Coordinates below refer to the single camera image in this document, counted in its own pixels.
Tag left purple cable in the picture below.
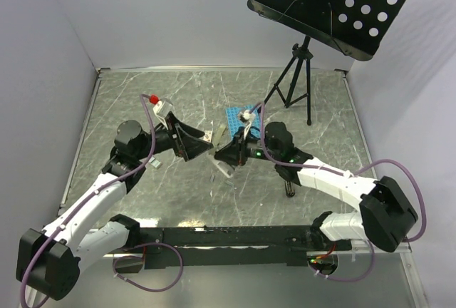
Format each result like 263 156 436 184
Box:
18 93 185 308

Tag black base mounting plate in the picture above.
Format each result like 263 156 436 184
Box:
115 225 352 270

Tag grey staple strips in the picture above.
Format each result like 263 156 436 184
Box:
148 157 162 169

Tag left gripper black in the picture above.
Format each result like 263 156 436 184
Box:
135 111 213 160

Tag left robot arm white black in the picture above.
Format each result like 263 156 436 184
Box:
16 113 213 307

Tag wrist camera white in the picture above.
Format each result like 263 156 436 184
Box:
237 110 256 139
149 95 174 125

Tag black beige stapler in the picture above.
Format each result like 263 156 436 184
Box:
284 180 296 197

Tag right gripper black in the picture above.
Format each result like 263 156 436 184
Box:
215 126 280 166

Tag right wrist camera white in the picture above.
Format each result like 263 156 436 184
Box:
237 110 256 139

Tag small staple box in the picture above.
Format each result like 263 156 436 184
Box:
203 130 213 143

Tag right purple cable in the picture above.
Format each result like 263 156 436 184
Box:
245 103 427 282

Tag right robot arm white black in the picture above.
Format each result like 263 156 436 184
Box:
213 122 418 252

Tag purple cable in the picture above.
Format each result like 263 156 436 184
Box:
245 103 427 282
18 93 185 308

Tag black perforated music stand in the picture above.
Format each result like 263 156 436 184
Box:
247 0 406 108

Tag aluminium frame rail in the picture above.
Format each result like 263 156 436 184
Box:
21 240 428 308

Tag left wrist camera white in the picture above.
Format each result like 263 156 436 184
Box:
149 95 174 125

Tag blue studded building plate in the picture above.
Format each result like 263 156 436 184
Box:
225 105 260 138

